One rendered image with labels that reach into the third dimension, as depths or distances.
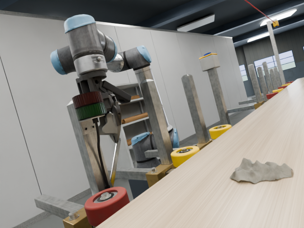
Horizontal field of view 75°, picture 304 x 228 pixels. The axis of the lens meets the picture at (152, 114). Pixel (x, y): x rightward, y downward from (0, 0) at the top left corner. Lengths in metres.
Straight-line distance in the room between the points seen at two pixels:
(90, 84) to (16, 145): 2.60
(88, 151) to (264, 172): 0.33
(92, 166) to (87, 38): 0.34
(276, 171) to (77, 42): 0.54
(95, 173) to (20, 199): 2.74
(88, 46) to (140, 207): 0.43
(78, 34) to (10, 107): 2.62
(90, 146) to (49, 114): 2.80
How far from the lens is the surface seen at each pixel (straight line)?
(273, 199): 0.29
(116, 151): 0.61
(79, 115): 0.42
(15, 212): 3.20
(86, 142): 0.46
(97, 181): 0.47
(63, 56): 0.78
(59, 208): 0.60
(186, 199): 0.32
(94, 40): 0.61
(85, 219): 0.46
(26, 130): 3.15
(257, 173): 0.34
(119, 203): 0.38
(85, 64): 0.59
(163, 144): 0.63
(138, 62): 1.25
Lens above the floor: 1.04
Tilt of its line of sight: 2 degrees down
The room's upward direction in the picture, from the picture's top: 15 degrees counter-clockwise
